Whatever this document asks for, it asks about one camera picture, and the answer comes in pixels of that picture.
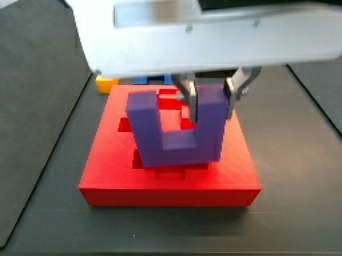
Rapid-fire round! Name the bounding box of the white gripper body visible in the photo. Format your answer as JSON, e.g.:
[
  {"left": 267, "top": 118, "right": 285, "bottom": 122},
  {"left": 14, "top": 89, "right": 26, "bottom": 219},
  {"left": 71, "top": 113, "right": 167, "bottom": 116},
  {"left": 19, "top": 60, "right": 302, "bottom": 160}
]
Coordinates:
[{"left": 64, "top": 0, "right": 342, "bottom": 78}]

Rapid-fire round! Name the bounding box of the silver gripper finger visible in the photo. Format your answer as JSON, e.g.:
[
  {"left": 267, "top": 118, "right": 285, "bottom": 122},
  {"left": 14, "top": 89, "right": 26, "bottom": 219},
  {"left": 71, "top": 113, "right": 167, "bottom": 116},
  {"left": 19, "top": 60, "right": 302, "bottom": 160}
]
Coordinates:
[
  {"left": 171, "top": 74, "right": 198, "bottom": 123},
  {"left": 223, "top": 66, "right": 262, "bottom": 118}
]

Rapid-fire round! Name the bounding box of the purple U-shaped block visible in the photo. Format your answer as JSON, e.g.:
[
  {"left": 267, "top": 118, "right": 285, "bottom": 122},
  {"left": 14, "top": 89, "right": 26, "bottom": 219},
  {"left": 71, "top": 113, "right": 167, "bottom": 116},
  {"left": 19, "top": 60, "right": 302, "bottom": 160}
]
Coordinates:
[{"left": 126, "top": 85, "right": 229, "bottom": 168}]

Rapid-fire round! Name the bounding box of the red slotted board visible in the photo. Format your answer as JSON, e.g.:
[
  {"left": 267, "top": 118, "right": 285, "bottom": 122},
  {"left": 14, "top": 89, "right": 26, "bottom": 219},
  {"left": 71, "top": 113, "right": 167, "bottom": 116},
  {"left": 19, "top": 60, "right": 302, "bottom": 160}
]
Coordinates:
[{"left": 79, "top": 85, "right": 262, "bottom": 207}]

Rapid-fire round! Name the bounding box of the blue U-shaped block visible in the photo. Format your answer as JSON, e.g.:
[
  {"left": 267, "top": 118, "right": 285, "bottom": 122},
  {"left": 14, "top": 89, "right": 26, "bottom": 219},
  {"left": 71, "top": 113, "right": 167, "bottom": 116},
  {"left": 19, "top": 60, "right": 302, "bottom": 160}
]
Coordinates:
[{"left": 134, "top": 74, "right": 174, "bottom": 85}]

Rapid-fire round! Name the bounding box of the yellow long bar block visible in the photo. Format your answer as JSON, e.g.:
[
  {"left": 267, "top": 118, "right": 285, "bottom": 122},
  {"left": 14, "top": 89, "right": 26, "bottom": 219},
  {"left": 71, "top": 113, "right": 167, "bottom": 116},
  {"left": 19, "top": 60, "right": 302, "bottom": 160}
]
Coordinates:
[{"left": 95, "top": 76, "right": 119, "bottom": 94}]

